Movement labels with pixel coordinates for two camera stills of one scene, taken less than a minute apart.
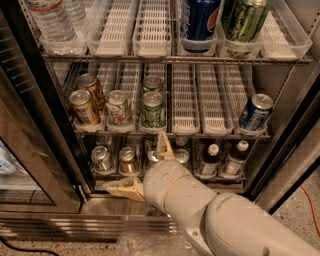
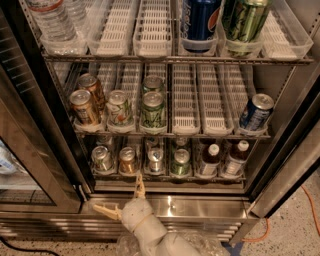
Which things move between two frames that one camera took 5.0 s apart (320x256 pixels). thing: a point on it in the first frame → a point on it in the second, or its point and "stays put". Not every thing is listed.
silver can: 101,159 stays put
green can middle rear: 152,83 stays put
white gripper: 158,181 → 137,213
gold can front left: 83,110 stays put
